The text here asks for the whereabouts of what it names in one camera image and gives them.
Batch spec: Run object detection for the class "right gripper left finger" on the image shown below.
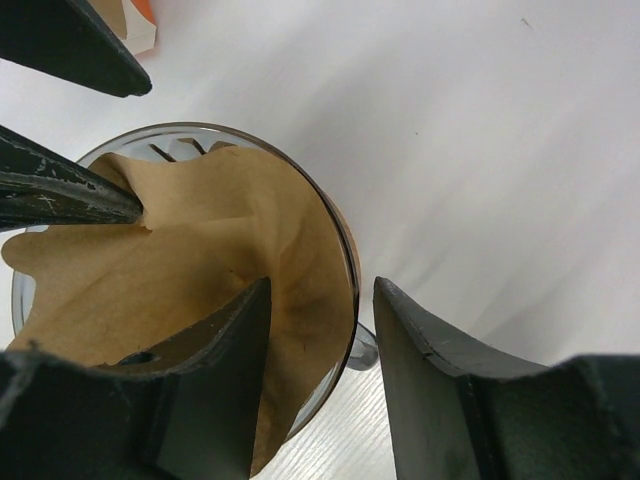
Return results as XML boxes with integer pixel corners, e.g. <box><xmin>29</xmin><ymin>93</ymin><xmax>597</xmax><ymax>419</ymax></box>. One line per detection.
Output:
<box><xmin>1</xmin><ymin>278</ymin><xmax>271</xmax><ymax>479</ymax></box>

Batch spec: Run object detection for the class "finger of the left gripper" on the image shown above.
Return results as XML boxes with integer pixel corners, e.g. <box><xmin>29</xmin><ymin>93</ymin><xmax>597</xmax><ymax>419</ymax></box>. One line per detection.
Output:
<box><xmin>1</xmin><ymin>1</ymin><xmax>152</xmax><ymax>98</ymax></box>
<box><xmin>1</xmin><ymin>127</ymin><xmax>143</xmax><ymax>231</ymax></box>

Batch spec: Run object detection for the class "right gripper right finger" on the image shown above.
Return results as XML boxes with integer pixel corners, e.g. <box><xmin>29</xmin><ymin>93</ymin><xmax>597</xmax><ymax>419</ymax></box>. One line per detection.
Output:
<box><xmin>373</xmin><ymin>277</ymin><xmax>639</xmax><ymax>479</ymax></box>

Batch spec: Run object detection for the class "grey glass dripper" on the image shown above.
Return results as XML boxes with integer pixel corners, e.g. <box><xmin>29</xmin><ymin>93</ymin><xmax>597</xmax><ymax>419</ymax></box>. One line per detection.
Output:
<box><xmin>10</xmin><ymin>121</ymin><xmax>361</xmax><ymax>446</ymax></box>

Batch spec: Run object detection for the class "clear glass pitcher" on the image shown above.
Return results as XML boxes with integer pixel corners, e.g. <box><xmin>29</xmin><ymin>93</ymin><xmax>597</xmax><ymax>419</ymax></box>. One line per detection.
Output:
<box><xmin>346</xmin><ymin>323</ymin><xmax>379</xmax><ymax>371</ymax></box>

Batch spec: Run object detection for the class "coffee filter pack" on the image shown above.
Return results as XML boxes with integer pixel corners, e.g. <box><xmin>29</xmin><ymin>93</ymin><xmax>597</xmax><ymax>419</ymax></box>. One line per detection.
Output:
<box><xmin>90</xmin><ymin>0</ymin><xmax>157</xmax><ymax>55</ymax></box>

